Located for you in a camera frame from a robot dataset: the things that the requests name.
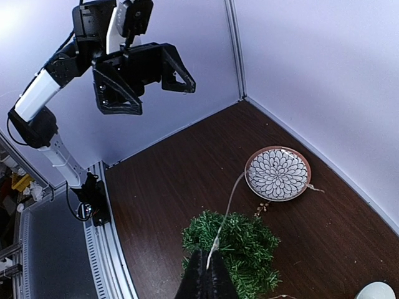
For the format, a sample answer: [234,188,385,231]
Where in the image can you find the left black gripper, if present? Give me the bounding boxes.
[72,1,196,115]

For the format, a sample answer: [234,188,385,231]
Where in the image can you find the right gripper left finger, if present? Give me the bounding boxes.
[175,250,208,299]

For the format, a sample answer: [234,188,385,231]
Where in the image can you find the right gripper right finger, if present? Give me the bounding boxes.
[209,251,238,299]

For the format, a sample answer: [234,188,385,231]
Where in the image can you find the small green christmas tree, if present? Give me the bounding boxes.
[182,211,281,298]

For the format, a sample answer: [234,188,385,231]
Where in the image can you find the fairy light wire string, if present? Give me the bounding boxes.
[205,148,325,270]

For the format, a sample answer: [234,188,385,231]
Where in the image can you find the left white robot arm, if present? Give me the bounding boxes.
[8,1,196,191]

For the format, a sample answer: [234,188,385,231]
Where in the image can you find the patterned ceramic plate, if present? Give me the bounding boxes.
[244,146,312,202]

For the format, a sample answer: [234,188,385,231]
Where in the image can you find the white ceramic bowl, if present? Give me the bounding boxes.
[355,282,397,299]

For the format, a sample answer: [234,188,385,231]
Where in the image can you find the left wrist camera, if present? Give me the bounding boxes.
[105,0,153,54]

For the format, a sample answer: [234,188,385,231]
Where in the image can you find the left aluminium frame post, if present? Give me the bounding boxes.
[224,0,247,100]

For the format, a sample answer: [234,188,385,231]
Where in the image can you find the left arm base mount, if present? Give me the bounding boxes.
[72,172,111,227]

